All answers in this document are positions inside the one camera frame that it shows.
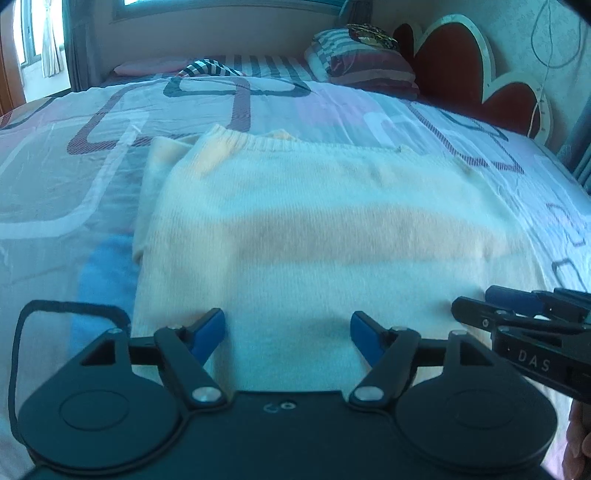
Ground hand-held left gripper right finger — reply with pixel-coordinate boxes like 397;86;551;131
348;311;497;411

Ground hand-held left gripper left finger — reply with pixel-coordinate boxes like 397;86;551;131
76;308;229;411

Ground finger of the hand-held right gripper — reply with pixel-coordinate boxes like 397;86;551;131
451;296;589;334
485;285;591;321

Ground cream knit sweater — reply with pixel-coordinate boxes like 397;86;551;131
131;126;555;393

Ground person's right hand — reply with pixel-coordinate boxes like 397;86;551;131
564;399;591;480

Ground blue window curtain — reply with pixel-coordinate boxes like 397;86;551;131
339;0;375;28
62;0;116;90
554;124;591;195

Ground patterned bed sheet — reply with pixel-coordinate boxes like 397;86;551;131
0;76;591;480

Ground red and white headboard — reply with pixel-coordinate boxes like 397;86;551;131
392;14;552;141

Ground black white striped cloth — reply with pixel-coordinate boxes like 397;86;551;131
178;58;245;79

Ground striped pillow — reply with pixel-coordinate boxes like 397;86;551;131
305;28;419;97

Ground pink pillow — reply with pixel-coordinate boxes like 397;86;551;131
113;61;190;77

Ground striped mattress cover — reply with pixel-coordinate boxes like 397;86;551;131
102;53;319;86

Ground gold and black bag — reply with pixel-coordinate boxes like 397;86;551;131
344;23;400;51

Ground brown wooden door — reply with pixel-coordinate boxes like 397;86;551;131
0;28;26;116

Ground white sheer curtain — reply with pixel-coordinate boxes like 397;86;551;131
41;0;64;78

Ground black cord loop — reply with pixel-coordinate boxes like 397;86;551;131
9;300;133;444

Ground white charging cable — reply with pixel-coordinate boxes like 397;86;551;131
530;0;583;137

